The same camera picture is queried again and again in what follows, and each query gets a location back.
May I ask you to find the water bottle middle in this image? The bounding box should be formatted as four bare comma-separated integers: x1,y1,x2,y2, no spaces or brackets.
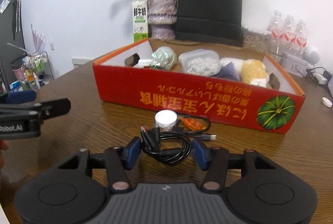
281,14,296,52

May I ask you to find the clear seed container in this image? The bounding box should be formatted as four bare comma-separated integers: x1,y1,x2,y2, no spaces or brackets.
243,28,270,53

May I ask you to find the black usb cable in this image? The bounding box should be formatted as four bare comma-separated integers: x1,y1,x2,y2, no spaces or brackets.
140,124,195,167

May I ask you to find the white tin box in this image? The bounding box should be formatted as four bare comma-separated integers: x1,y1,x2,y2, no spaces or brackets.
282,54,308,77

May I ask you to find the milk carton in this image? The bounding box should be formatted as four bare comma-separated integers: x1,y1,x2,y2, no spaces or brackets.
132,0,148,42

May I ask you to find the small white lid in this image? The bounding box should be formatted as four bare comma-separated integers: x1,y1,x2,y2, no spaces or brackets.
321,97,333,108

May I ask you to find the white round speaker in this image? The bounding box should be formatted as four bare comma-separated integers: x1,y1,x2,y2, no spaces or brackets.
304,45,320,65

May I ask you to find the purple knitted cloth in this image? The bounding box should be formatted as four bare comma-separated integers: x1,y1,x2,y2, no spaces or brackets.
215,62,240,82

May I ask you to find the wire storage rack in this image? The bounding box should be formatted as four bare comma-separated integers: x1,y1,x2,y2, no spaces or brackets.
7,43,55,90

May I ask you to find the water bottle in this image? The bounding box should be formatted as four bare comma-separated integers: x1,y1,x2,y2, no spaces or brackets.
267,10,283,55
281,14,296,52
294,20,308,56

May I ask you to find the black paper bag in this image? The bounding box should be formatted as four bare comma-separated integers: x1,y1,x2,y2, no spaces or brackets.
175,0,243,47

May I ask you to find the white charger with cables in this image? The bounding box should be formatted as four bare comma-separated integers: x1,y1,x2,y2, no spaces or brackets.
306,67,332,87

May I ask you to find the water bottle right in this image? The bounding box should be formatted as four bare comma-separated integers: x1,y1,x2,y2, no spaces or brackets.
294,20,308,56

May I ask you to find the cotton pad plastic container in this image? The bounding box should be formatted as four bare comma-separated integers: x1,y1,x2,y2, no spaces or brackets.
178,49,221,76

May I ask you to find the red cardboard box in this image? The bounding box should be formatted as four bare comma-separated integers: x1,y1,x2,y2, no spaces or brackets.
93,39,305,134

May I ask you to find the iridescent ball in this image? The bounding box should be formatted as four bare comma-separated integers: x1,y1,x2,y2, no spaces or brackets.
151,46,177,70

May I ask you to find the purple ceramic vase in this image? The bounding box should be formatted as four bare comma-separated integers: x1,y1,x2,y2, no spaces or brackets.
148,0,177,40

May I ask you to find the yellow white plush toy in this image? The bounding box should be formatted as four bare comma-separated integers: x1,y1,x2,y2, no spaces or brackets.
220,57,269,88

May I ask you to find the water bottle left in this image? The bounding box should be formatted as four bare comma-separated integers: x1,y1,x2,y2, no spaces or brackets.
267,10,283,55

